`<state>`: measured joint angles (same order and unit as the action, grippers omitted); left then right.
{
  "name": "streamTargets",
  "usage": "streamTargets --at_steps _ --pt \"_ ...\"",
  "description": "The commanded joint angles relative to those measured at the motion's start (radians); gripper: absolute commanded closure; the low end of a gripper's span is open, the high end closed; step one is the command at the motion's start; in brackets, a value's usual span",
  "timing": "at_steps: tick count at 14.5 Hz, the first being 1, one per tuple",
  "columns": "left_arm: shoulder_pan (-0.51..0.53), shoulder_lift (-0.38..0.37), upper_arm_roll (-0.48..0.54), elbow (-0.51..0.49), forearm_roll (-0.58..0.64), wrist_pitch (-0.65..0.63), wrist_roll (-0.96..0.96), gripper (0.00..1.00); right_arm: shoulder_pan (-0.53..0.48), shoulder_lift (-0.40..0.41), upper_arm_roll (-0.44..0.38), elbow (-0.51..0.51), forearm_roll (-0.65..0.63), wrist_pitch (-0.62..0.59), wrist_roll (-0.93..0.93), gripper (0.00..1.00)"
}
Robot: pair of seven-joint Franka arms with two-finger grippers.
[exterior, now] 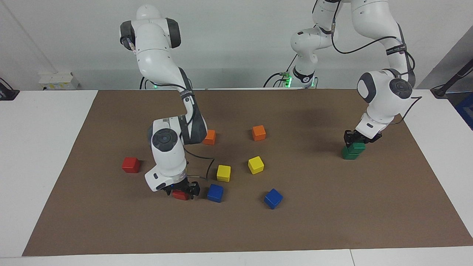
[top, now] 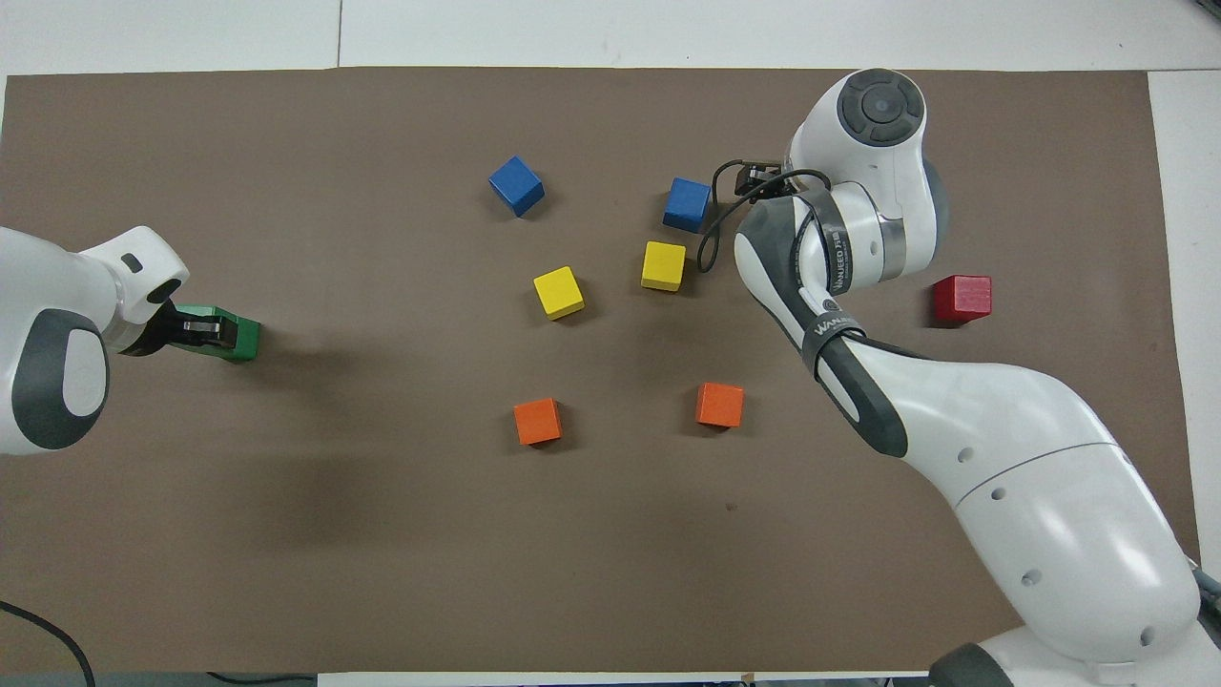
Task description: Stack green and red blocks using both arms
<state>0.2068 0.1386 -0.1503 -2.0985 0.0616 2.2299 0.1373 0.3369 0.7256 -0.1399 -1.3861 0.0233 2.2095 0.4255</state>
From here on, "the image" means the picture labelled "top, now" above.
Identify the black floor cable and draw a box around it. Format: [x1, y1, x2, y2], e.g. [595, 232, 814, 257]
[205, 671, 318, 687]
[0, 598, 98, 687]

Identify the orange wooden cube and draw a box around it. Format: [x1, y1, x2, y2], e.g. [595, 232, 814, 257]
[695, 382, 745, 429]
[513, 397, 563, 447]

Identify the blue wooden cube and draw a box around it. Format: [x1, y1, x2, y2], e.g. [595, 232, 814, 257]
[663, 177, 714, 235]
[488, 156, 546, 218]

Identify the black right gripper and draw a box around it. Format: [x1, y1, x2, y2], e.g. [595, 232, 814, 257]
[733, 162, 789, 198]

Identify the red wooden cube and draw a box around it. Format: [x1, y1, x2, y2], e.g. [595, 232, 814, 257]
[933, 274, 993, 326]

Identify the brown paper table mat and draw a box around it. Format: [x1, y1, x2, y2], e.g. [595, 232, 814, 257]
[0, 67, 1203, 675]

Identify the yellow wooden cube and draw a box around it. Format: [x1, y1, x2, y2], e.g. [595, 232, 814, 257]
[532, 265, 586, 321]
[641, 240, 688, 293]

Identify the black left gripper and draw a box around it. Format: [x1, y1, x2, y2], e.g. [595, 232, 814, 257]
[119, 300, 240, 360]

